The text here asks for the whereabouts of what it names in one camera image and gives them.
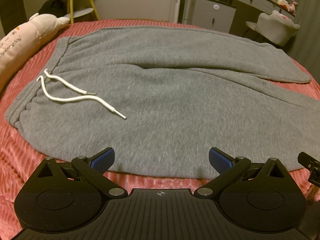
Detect grey sweatpants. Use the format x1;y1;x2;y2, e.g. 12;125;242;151
5;26;319;179

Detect grey upholstered chair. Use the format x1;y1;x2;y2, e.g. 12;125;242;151
245;11;300;47

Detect pink plush pillow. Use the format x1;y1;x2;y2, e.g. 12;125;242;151
1;13;70;90

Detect pink toy on desk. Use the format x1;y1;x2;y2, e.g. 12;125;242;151
288;0;298;16

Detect grey drawer cabinet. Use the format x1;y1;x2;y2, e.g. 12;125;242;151
187;0;236;33

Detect black bag on floor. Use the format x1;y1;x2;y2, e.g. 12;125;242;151
38;0;67;18

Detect yellow white side table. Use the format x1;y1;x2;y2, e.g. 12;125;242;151
65;0;100;24

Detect white drawstring cord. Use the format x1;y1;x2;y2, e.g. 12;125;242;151
36;68;127;120

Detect white door frame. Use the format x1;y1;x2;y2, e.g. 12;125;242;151
169;0;181;23

